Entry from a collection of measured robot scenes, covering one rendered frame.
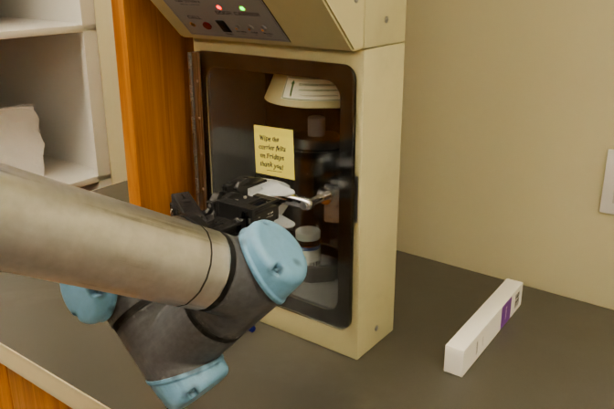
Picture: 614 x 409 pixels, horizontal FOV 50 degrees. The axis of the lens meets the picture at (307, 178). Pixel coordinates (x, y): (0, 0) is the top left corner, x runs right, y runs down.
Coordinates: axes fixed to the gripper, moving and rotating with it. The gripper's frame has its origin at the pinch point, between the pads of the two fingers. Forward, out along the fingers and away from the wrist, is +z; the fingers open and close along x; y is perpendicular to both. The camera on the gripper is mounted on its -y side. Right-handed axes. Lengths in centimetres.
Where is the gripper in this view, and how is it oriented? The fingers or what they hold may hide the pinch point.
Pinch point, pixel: (279, 195)
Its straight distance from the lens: 95.5
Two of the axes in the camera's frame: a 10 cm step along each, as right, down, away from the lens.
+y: 8.0, 1.8, -5.7
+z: 6.0, -2.5, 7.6
